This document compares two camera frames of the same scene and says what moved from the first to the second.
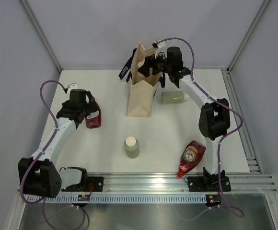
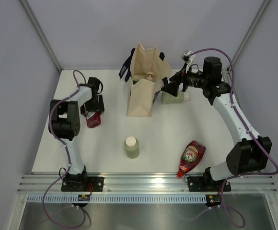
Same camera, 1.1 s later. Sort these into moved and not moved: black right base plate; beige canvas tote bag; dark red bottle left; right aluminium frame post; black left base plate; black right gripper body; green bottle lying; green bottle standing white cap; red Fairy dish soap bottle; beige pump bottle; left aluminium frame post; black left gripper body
Moved: beige pump bottle; black right gripper body; black left gripper body
Not moved: left aluminium frame post; right aluminium frame post; black left base plate; black right base plate; green bottle lying; dark red bottle left; green bottle standing white cap; red Fairy dish soap bottle; beige canvas tote bag
